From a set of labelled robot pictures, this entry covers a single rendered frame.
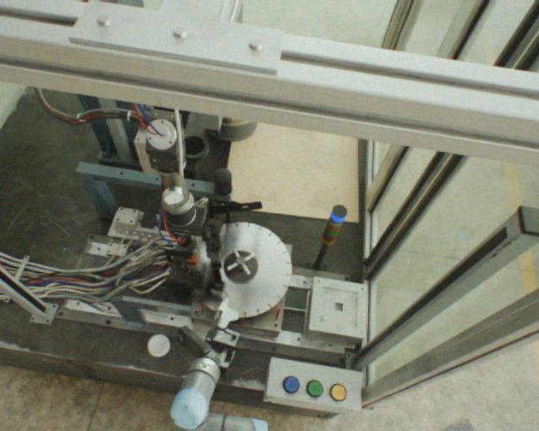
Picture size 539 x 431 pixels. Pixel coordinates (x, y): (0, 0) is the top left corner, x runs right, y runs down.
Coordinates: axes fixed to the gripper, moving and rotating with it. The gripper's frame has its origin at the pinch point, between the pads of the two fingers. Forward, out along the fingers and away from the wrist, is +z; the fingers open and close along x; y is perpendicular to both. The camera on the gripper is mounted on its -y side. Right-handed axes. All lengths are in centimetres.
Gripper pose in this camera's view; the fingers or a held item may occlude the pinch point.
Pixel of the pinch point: (221, 315)
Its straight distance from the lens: 130.3
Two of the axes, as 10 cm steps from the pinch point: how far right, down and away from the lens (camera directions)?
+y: 9.6, 2.7, -0.7
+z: 1.9, -4.1, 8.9
